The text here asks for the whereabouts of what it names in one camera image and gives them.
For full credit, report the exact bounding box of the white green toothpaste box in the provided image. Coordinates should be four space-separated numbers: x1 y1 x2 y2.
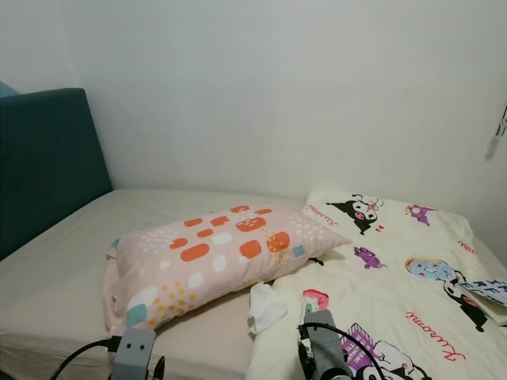
297 299 318 329

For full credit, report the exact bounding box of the pink patterned pillow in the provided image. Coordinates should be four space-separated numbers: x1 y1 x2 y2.
103 202 352 337

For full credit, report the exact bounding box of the cream cartoon print quilt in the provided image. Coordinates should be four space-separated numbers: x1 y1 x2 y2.
246 190 507 380

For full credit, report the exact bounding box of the teal upholstered headboard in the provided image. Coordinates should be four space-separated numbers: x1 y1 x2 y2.
0 87 114 260

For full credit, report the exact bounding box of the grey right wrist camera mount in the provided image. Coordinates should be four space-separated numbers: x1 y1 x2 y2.
303 309 345 380

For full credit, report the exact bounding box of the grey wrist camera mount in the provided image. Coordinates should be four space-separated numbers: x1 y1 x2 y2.
111 327 158 380
303 309 345 380

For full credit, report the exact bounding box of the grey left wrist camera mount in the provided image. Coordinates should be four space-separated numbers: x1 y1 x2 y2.
111 327 158 380

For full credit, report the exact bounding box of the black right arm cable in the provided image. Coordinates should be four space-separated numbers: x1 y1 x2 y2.
299 321 393 380

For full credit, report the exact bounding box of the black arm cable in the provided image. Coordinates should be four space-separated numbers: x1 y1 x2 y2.
299 321 393 380
50 336 124 380

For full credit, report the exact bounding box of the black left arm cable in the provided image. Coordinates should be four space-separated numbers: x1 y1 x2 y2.
50 336 124 380

